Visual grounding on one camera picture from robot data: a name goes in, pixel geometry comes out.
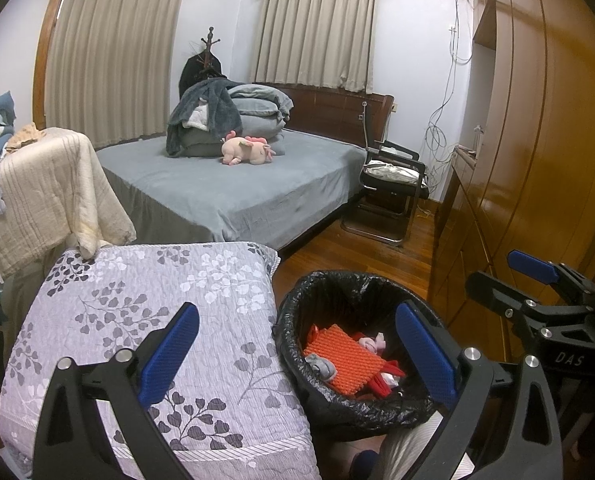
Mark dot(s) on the person's blue slipper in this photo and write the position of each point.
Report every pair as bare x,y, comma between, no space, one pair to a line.
363,464

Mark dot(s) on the dark grey fleece blanket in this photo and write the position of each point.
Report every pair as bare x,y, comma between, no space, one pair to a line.
212,100

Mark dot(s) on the wooden coat rack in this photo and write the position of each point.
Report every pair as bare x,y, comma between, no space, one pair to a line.
209,45

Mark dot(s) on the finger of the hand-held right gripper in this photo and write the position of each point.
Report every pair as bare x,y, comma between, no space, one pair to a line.
497,295
532,267

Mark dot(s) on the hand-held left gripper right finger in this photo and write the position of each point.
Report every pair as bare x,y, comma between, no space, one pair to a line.
425,355

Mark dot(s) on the person's striped trouser leg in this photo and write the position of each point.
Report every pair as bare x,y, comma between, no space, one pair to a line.
407,450

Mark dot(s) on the peach cloth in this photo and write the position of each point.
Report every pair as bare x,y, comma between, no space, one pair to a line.
24,135

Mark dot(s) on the dark wooden headboard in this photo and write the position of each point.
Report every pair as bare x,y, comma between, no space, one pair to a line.
327,110

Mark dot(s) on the black folding chair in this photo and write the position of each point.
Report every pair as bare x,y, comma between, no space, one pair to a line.
417,167

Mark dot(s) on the white tissue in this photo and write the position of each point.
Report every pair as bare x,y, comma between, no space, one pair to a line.
390,376

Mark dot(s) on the orange foam mesh sleeve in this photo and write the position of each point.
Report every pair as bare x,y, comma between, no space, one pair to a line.
342,355

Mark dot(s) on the red cloth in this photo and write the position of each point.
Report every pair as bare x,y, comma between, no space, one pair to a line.
377,385

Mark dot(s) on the pink plush pig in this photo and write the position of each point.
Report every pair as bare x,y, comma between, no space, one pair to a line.
242,150

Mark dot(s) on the folded grey duvet pile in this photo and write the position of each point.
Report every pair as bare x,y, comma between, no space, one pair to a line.
257,105

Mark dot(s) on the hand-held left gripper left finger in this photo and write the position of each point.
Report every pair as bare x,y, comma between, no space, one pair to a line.
170,355

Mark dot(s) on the wide beige curtain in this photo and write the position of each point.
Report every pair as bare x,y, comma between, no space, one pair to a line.
112,60

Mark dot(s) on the teal cloth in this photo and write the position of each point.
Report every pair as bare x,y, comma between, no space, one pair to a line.
2,107

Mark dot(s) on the narrow beige curtain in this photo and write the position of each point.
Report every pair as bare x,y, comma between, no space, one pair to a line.
317,35

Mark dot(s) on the wooden drawer cabinet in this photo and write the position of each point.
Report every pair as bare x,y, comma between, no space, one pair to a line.
467,230

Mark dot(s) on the pink cloth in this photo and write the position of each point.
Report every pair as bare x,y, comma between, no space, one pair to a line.
372,342

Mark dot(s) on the bed with grey sheet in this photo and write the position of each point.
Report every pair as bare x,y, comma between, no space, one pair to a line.
227,195

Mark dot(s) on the wooden wardrobe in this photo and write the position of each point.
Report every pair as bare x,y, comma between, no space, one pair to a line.
552,110

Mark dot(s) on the white chair cushion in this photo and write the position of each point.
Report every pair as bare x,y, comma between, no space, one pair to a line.
392,172

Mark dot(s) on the trash bin with black bag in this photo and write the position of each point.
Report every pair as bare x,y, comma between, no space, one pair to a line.
327,290

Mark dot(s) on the wooden window frame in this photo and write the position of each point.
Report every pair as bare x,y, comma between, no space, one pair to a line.
44,60

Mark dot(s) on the grey floral quilt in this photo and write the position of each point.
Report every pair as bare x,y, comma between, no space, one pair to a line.
202,280

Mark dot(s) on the black coat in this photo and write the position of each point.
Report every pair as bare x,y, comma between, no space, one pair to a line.
192,75

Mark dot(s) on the grey sock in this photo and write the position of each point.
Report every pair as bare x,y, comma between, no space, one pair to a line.
322,365

